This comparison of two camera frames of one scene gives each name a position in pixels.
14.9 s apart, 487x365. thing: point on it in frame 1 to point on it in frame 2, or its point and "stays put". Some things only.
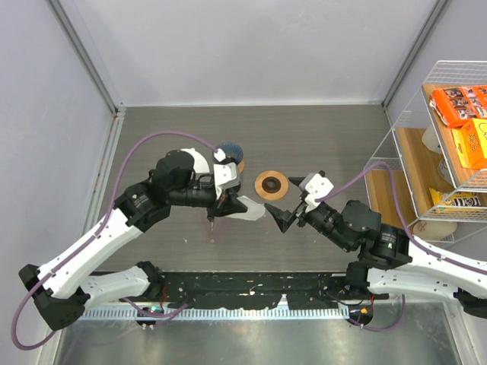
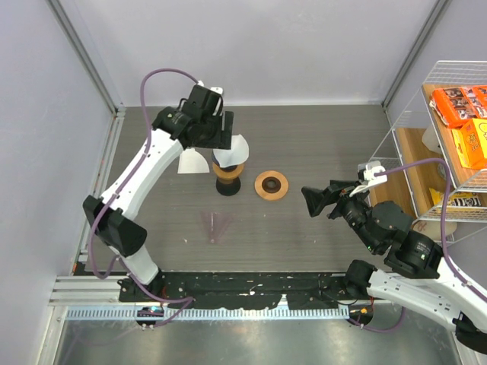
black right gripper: (284, 218) to (316, 198)
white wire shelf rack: (434, 169) stays put
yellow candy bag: (458, 198) stays put
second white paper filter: (200, 165) stays put
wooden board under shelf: (416, 172) stays put
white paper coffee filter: (255, 211) to (238, 153)
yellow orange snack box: (471, 144) stays put
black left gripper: (227, 205) to (223, 139)
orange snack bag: (455, 106) stays put
